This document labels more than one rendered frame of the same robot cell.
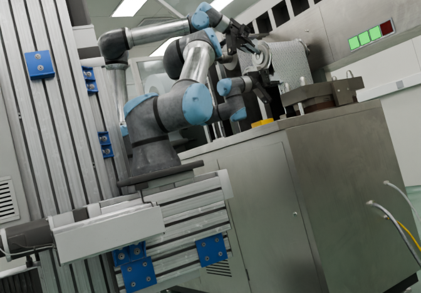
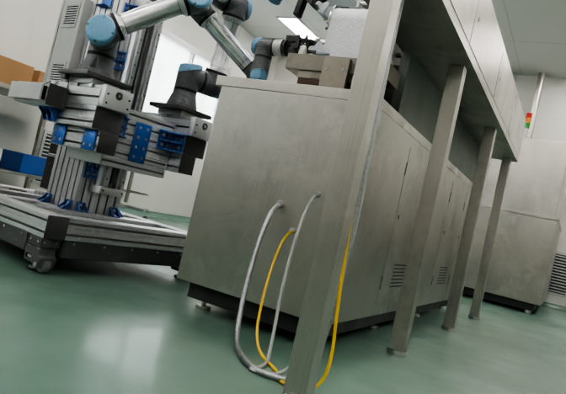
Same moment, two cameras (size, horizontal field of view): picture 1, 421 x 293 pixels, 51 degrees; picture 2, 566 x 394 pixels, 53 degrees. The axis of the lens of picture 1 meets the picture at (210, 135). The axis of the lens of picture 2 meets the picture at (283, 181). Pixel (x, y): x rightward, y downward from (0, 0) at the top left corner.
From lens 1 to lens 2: 2.56 m
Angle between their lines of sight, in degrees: 61
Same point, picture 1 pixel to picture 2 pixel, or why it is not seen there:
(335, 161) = (259, 139)
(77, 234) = (16, 84)
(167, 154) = (88, 63)
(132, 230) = (29, 92)
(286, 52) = (355, 21)
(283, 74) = (335, 46)
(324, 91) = (312, 65)
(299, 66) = not seen: hidden behind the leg
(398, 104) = not seen: outside the picture
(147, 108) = not seen: hidden behind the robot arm
